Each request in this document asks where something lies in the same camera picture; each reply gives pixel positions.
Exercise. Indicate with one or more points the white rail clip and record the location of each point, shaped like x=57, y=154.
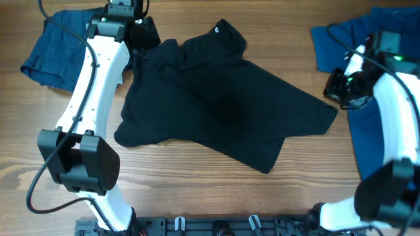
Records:
x=254, y=222
x=180, y=224

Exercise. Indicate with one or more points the blue t-shirt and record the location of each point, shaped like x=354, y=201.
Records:
x=365, y=124

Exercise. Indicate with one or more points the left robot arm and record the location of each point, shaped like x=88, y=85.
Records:
x=76, y=152

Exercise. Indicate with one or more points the right white rail clip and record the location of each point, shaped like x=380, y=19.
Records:
x=254, y=222

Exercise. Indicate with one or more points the folded dark blue shirt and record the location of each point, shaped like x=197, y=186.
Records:
x=57, y=57

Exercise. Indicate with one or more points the black t-shirt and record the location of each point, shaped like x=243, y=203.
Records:
x=204, y=91

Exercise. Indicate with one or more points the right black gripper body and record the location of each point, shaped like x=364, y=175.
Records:
x=348, y=89

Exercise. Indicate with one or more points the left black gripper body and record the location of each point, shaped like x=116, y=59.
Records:
x=150, y=36

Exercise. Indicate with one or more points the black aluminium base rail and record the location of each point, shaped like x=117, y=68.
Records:
x=284, y=225

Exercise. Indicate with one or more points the left white rail clip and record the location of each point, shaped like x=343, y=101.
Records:
x=180, y=224

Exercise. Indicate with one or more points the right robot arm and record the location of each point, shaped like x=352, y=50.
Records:
x=390, y=196

